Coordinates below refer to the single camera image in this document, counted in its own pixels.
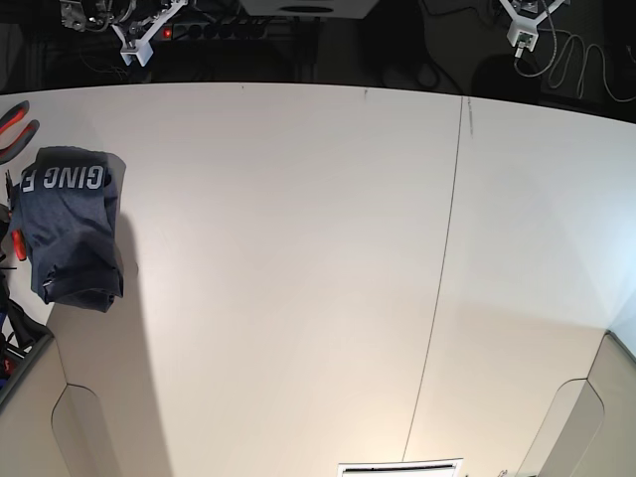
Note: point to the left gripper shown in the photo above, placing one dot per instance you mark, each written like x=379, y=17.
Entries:
x=534, y=11

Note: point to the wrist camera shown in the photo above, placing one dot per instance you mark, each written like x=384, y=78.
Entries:
x=522, y=35
x=139, y=52

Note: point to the red handled cutters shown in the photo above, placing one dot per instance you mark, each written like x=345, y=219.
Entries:
x=17, y=237

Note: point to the grey storage bin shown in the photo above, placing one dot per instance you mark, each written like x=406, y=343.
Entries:
x=23, y=341

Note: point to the blue t-shirt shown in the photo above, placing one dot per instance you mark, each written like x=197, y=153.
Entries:
x=66, y=206

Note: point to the black power strip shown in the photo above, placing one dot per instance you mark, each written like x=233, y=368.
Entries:
x=230, y=29

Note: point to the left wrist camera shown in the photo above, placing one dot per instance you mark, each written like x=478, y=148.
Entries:
x=522, y=35

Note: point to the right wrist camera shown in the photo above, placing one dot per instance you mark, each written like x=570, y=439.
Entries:
x=139, y=52

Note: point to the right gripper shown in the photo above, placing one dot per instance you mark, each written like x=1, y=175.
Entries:
x=134, y=22

